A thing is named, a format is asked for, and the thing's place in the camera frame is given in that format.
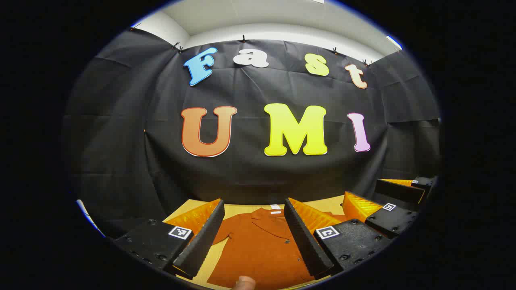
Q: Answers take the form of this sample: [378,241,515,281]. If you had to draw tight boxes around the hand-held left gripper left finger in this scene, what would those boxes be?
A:
[113,198,225,280]

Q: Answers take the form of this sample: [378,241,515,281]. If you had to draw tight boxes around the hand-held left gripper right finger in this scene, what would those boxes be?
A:
[283,197,393,280]

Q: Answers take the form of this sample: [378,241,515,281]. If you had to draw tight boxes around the orange knit shirt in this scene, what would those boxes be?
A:
[206,204,347,290]

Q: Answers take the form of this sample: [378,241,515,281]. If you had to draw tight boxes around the black backdrop cloth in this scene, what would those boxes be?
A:
[62,28,442,238]

